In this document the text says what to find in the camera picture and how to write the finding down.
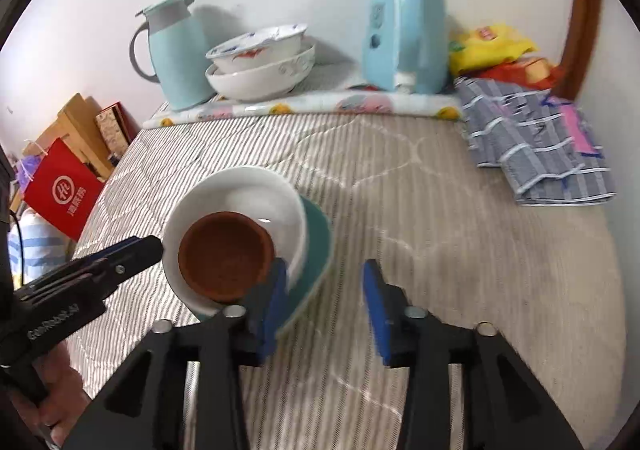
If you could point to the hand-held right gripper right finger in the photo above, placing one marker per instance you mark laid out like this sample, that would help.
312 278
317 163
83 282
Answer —
375 315

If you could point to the grey patterned white bowl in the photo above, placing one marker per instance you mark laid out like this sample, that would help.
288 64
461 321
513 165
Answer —
260 82

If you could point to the yellow snack bag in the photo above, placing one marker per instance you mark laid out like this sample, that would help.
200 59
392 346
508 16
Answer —
485 49

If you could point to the red patterned box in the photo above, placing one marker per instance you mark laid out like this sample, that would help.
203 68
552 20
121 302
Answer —
112 124

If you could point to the grey checked folded cloth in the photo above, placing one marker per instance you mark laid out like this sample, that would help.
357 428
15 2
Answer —
540 154

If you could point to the plain white bowl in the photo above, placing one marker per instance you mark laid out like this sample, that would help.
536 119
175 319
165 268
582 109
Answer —
240 190

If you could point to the cardboard box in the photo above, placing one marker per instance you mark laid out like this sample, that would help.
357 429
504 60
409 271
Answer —
75 114

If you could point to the brown bowl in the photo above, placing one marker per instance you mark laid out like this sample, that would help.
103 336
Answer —
225 255

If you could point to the fruit printed tablecloth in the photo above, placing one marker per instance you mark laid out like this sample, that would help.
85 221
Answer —
310 104

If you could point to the red paper bag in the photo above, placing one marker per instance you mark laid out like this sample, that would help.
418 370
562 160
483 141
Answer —
55 210

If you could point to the light blue electric kettle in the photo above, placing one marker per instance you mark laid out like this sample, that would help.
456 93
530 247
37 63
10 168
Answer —
415 29

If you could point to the red snack bag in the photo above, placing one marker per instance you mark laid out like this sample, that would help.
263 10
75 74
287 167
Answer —
530 72

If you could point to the red patterned white bowl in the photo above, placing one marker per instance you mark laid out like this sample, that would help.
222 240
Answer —
250 57

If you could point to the person's left hand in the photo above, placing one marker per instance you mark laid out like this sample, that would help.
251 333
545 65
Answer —
55 395

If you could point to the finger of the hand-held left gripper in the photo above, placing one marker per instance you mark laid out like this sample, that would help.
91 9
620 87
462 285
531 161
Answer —
145 252
122 245

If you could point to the teal square plate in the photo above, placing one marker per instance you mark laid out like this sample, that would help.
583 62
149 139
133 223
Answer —
317 240

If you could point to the light blue thermal jug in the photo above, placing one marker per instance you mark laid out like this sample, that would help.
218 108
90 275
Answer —
180 59

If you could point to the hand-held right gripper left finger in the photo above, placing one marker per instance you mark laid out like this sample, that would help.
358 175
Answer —
272 310

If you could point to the blue striped cloth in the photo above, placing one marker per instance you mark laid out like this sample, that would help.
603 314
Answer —
40 240

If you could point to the brown wooden frame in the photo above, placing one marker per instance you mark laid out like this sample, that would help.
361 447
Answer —
582 29

